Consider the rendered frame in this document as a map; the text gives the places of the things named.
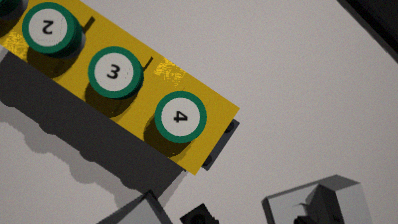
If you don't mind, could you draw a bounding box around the grey button housing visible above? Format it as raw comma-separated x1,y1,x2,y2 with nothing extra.
97,189,212,224

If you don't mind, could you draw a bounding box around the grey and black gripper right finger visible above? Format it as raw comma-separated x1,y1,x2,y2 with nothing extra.
294,216,317,224

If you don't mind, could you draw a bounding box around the black table edge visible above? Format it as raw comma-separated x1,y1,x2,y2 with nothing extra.
346,0,398,54

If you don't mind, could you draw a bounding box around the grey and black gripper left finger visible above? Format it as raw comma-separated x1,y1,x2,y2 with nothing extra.
205,217,219,224

